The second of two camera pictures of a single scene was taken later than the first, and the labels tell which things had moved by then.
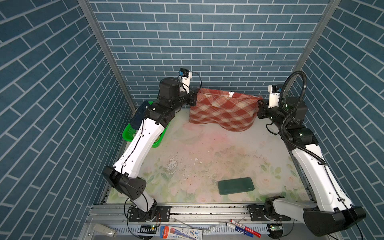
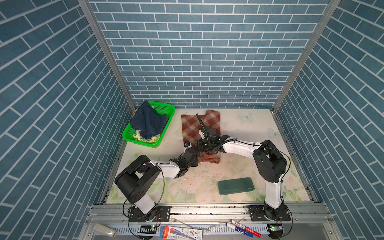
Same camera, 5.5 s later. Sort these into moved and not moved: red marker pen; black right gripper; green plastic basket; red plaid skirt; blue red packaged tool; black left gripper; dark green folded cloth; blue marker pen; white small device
Moved: black right gripper; black left gripper; red plaid skirt
Not moved: blue red packaged tool; dark green folded cloth; red marker pen; green plastic basket; blue marker pen; white small device
